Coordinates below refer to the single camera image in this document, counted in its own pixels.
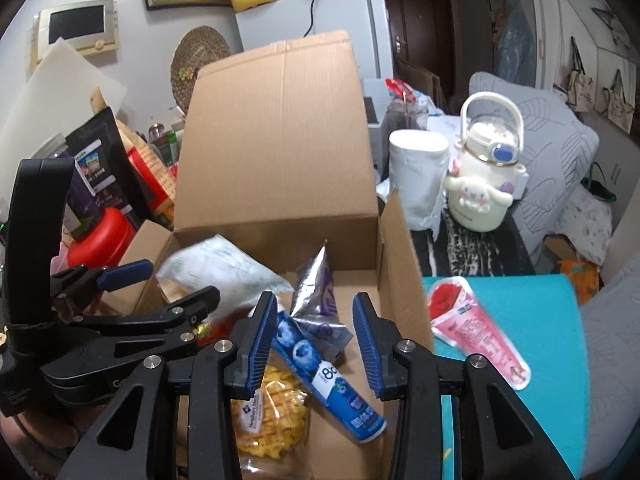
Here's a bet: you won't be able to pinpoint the white paper towel roll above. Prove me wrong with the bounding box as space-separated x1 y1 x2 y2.
389 129 450 231

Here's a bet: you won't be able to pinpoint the teal printed mat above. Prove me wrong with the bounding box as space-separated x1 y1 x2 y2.
422 274 588 480

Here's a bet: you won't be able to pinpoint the red printed packet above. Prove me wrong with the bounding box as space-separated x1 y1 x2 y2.
125 132 176 216

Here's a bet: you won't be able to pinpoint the brown cardboard box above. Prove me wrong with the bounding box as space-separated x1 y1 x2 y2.
102 30 436 480

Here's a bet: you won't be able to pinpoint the black pouch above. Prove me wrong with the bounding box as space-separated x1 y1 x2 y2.
65 107 146 226

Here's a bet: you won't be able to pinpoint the red bottle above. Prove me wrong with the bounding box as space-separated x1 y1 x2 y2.
65 207 138 268

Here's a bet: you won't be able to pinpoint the grey quilted sofa cushion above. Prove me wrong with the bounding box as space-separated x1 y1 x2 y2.
572 255 640 480
469 71 601 261

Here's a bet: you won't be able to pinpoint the white snack packet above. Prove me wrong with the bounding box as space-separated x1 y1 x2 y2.
155 234 296 321

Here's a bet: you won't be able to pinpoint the black kettle cable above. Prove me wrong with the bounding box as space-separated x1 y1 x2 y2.
304 0 321 38

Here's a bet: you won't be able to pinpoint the star wall decoration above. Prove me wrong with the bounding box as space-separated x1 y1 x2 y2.
592 7 631 48

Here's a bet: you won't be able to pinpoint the orange packet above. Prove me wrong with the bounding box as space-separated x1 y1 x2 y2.
557 258 601 306

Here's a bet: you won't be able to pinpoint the green handled floral bag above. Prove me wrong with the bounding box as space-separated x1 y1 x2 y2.
545 162 618 266

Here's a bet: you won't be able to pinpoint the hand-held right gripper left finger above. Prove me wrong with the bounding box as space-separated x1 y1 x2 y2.
57 290 278 480

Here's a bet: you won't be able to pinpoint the dark brown door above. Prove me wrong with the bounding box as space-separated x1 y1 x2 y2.
382 0 456 106

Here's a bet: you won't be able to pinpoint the round woven straw mat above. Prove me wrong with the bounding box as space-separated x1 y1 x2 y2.
170 26 232 116

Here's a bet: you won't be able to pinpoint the silver snack packet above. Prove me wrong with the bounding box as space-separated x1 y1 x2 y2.
291 242 353 366

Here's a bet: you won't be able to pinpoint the red white plastic bag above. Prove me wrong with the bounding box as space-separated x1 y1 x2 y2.
384 78 418 103

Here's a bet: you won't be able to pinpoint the cream wall intercom panel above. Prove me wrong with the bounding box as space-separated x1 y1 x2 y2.
31 0 121 73

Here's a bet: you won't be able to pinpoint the white board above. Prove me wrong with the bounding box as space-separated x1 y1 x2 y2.
0 37 128 176

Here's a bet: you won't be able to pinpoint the leaning cardboard sheets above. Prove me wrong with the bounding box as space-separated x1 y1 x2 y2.
397 60 443 106

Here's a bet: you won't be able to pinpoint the white fridge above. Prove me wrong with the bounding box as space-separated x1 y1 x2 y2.
235 0 396 81

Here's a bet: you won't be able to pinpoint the yellow waffle packet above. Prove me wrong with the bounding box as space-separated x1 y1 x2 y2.
231 360 313 461

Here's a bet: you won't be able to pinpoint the pink snack packet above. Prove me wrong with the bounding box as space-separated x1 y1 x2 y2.
425 280 532 390

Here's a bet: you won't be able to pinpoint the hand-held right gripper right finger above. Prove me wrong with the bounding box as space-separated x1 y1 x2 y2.
351 292 576 480

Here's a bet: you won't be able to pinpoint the dark glass jar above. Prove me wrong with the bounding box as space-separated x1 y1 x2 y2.
385 97 430 133

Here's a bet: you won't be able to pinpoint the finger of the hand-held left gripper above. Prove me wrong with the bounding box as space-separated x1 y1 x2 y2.
50 259 155 323
75 285 222 363

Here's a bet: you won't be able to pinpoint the cream cartoon water bottle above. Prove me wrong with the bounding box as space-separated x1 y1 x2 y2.
442 91 528 233

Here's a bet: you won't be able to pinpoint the blue plastic cover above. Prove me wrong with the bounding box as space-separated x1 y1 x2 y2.
495 0 538 73

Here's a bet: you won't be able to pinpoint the cream tote bag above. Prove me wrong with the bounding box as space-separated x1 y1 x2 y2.
567 37 596 111
602 67 638 133

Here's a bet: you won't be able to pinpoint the blue snack tube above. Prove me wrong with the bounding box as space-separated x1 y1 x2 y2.
270 310 388 443

